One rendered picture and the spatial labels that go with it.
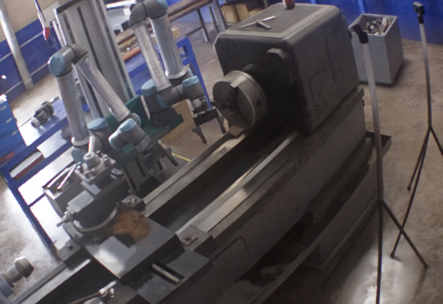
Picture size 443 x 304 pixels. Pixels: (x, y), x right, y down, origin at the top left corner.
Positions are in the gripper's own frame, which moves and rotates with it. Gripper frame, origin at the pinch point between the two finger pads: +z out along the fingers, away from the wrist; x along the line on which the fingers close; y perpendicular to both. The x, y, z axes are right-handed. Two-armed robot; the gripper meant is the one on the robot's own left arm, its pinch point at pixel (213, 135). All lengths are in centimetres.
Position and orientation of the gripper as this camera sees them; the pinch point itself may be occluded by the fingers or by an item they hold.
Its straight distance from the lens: 254.0
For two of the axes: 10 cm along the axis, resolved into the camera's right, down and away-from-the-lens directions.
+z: 4.0, 9.1, 0.7
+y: 4.3, -1.2, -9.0
